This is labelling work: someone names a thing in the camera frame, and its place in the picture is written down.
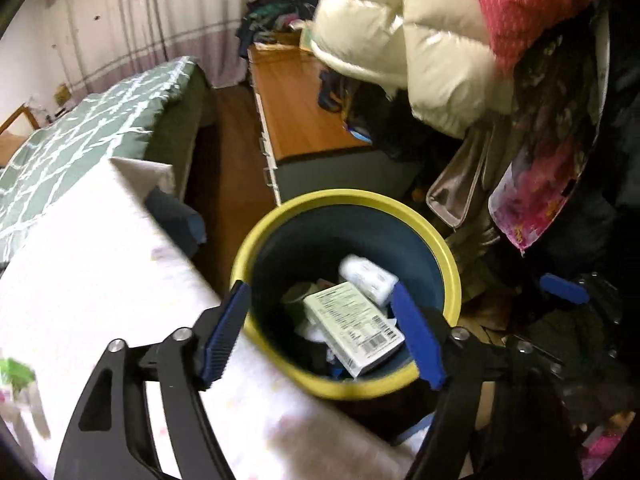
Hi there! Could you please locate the white tissue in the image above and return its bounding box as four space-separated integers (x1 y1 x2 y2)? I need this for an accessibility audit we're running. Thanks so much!
295 317 328 343

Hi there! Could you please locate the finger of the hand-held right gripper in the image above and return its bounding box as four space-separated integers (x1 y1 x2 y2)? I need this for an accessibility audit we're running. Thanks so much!
539 272 591 306

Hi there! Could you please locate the wooden headboard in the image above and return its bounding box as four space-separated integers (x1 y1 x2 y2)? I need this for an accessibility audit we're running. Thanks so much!
0 103 41 166

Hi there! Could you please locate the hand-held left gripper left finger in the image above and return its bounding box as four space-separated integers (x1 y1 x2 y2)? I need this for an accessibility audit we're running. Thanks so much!
52 280 252 480

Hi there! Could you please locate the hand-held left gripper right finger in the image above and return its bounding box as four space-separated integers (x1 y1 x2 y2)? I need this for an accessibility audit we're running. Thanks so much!
390 282 583 480

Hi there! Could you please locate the green-label drink bottle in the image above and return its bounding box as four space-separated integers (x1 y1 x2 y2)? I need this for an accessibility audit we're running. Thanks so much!
0 357 51 441

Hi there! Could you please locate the dark blue cloth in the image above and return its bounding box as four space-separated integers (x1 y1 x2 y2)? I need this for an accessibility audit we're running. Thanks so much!
145 186 207 258

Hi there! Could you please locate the wooden cabinet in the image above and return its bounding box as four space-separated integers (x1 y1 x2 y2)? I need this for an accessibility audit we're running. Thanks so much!
247 42 421 206

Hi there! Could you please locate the pile of dark clothes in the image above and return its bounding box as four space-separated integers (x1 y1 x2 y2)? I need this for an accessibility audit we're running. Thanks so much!
235 0 321 51

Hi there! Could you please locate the pink floral cloth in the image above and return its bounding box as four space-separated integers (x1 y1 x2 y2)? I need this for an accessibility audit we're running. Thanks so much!
487 35 601 256

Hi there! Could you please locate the yellow rim trash bin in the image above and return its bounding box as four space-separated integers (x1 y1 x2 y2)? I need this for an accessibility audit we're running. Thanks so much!
230 189 462 401

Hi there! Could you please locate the striped floral curtain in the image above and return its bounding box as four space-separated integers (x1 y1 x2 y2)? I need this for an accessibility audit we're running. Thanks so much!
37 0 321 91

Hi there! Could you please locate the white printed carton box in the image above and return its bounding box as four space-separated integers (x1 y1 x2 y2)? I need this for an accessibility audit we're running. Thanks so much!
303 281 406 379

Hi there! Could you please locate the bed with green quilt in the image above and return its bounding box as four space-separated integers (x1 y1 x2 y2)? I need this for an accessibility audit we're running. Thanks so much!
0 56 216 266

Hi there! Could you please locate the cream puffy jacket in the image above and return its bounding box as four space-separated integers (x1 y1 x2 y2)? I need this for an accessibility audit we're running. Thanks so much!
310 0 516 138

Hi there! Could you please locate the beige bag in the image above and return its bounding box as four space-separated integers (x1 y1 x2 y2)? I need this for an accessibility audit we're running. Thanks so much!
425 125 496 231

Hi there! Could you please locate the red knitted garment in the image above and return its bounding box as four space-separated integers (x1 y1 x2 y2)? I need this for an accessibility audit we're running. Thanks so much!
462 0 601 78

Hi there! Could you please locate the small white bottle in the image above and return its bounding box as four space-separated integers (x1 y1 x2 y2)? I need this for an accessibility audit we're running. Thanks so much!
339 255 399 307

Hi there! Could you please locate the white floral tablecloth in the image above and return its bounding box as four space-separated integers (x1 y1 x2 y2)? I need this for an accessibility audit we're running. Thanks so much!
0 157 431 480

